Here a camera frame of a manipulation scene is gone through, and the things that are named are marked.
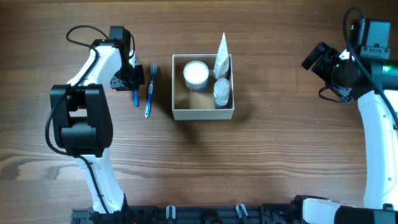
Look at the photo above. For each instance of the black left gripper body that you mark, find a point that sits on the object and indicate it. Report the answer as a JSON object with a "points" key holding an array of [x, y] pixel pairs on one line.
{"points": [[134, 80]]}

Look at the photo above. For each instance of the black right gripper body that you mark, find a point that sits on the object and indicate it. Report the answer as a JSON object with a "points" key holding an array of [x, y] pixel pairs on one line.
{"points": [[321, 65]]}

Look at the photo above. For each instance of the blue disposable razor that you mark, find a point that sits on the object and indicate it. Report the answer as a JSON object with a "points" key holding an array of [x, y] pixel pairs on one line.
{"points": [[136, 98]]}

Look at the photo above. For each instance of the blue white toothbrush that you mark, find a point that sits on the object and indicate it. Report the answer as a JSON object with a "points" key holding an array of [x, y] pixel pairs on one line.
{"points": [[153, 72]]}

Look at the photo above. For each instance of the white cotton swab container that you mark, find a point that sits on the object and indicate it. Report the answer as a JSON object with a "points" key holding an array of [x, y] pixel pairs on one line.
{"points": [[196, 74]]}

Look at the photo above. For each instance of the dark blue sanitizer bottle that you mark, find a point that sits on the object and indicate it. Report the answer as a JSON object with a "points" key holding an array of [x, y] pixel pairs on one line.
{"points": [[221, 93]]}

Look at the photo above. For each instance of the white floral cream tube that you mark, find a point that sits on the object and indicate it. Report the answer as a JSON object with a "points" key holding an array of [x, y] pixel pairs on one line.
{"points": [[221, 67]]}

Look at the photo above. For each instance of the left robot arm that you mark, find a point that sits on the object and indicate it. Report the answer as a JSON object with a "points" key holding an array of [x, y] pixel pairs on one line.
{"points": [[82, 124]]}

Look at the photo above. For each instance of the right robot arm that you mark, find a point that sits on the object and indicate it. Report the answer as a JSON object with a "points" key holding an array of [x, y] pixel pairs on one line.
{"points": [[376, 94]]}

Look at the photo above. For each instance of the beige open cardboard box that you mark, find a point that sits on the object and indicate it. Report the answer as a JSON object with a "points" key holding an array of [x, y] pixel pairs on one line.
{"points": [[198, 105]]}

